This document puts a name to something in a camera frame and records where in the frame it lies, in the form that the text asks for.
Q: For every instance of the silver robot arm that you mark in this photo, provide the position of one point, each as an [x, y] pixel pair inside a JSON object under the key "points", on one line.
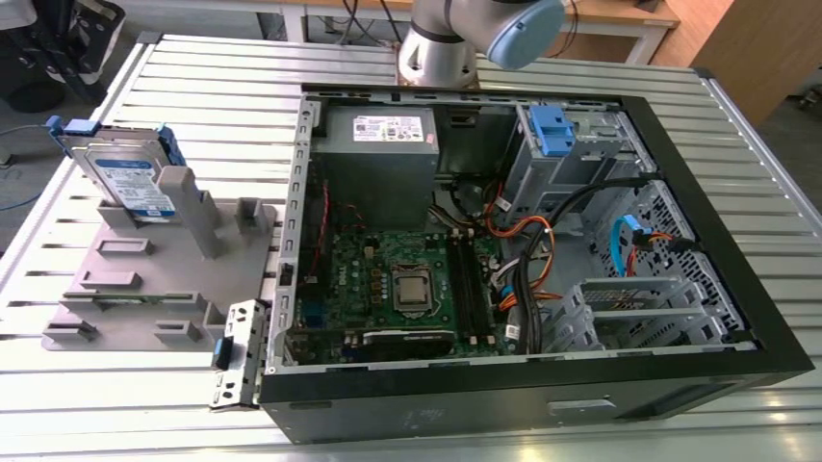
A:
{"points": [[437, 58]]}

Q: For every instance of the black graphics card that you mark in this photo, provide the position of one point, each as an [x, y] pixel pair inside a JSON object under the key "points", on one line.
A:
{"points": [[398, 339]]}

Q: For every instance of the black bin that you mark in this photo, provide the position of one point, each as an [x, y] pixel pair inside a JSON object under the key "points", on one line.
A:
{"points": [[33, 96]]}

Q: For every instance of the black RAM slot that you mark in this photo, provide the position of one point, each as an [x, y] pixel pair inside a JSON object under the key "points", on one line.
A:
{"points": [[464, 289], [481, 286]]}

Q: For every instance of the silver CPU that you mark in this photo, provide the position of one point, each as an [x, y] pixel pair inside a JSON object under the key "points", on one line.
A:
{"points": [[413, 292]]}

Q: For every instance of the metal disk bay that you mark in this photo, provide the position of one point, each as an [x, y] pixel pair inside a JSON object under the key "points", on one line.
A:
{"points": [[674, 313]]}

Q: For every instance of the wooden cabinet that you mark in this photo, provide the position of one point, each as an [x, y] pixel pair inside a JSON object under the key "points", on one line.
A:
{"points": [[759, 48]]}

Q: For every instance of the CPU socket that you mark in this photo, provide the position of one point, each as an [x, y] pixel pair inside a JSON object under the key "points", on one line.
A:
{"points": [[414, 268]]}

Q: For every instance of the metal expansion slot bracket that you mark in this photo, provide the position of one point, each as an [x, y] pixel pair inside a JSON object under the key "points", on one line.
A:
{"points": [[247, 337]]}

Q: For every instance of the wooden desk white frame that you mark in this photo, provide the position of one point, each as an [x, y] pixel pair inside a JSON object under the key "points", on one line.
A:
{"points": [[642, 19]]}

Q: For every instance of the black PC case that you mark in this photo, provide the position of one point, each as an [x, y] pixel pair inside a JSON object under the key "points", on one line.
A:
{"points": [[450, 409]]}

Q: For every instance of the hard disk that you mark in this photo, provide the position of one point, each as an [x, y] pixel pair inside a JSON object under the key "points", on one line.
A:
{"points": [[129, 178]]}

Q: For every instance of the gray power supply unit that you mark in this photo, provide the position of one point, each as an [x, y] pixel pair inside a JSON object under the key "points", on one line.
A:
{"points": [[373, 183]]}

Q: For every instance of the gray parts rack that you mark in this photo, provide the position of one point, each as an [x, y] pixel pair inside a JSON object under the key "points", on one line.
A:
{"points": [[193, 289]]}

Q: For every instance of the green motherboard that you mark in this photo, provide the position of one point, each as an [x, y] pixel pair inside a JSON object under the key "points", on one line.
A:
{"points": [[360, 289]]}

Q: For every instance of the blue drive bay latch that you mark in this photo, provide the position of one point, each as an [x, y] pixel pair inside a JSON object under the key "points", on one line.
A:
{"points": [[553, 130]]}

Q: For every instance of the metal optical drive bay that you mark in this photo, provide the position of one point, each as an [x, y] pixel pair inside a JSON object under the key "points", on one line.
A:
{"points": [[565, 168]]}

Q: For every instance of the green RAM stick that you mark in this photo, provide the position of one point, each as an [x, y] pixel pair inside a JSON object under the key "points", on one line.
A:
{"points": [[142, 299]]}

